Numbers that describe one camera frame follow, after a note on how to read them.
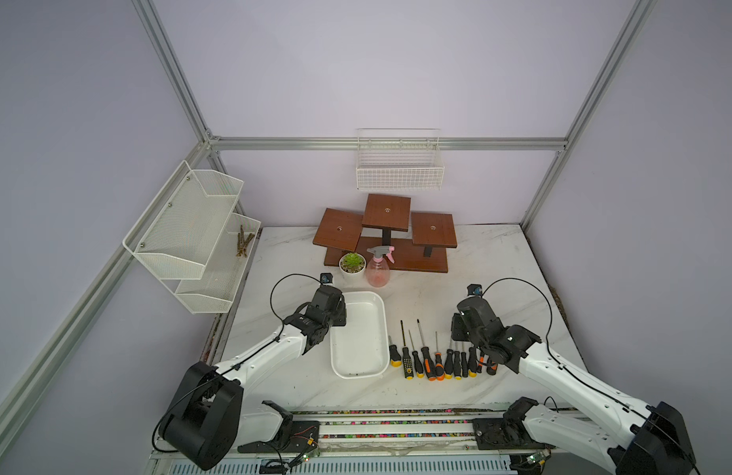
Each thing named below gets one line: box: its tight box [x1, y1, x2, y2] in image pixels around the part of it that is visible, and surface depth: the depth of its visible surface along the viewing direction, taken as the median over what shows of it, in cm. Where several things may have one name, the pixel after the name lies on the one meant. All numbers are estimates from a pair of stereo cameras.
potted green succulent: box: [338, 252, 367, 282], surface depth 100 cm
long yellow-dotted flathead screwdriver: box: [399, 319, 414, 380], surface depth 86 cm
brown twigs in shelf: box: [235, 224, 256, 258], surface depth 100 cm
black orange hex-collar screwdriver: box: [416, 318, 437, 381], surface depth 85 cm
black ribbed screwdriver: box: [444, 348, 455, 380], surface depth 86 cm
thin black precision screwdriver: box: [407, 329, 425, 379], surface depth 86 cm
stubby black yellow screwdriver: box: [387, 334, 403, 368], surface depth 87 cm
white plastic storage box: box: [329, 290, 390, 380], surface depth 88 cm
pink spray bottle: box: [366, 245, 395, 288], surface depth 100 cm
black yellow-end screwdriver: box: [453, 350, 462, 381], surface depth 86 cm
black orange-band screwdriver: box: [434, 331, 446, 381], surface depth 85 cm
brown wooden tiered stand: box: [312, 192, 458, 273], surface depth 101 cm
